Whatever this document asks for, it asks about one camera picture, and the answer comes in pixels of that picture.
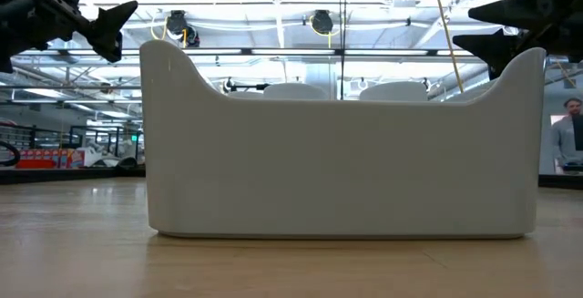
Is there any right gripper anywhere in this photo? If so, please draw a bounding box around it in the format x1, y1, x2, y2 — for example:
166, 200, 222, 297
453, 0, 583, 80

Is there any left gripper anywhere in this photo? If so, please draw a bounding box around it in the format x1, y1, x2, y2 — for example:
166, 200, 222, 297
0, 0, 138, 74

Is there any white pill bottle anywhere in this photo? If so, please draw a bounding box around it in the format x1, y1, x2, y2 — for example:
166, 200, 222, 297
358, 81, 430, 103

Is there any white plastic basket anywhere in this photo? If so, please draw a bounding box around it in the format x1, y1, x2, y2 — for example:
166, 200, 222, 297
139, 39, 547, 240

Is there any person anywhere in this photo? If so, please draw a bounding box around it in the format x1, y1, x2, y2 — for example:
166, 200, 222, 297
550, 98, 583, 175

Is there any black monitor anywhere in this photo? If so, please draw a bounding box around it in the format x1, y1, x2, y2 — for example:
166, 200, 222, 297
571, 114, 583, 152

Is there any metal storage shelf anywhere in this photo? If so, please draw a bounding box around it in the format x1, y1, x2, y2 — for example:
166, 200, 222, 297
0, 124, 86, 151

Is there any red printed box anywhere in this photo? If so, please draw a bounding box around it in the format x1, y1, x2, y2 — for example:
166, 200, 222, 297
15, 148, 86, 170

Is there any thin black vertical pole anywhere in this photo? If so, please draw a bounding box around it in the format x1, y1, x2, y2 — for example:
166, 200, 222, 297
338, 0, 348, 101

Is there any yellow hanging cable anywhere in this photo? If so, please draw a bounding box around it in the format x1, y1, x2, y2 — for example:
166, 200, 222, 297
430, 0, 465, 94

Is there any black ceiling cable reel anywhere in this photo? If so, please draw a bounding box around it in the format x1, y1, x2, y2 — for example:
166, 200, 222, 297
165, 9, 201, 48
310, 9, 336, 36

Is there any black aluminium table frame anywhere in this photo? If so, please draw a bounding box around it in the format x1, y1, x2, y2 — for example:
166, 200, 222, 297
0, 166, 583, 190

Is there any black looped cable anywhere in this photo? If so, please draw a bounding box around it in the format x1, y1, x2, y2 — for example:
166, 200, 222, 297
0, 139, 22, 168

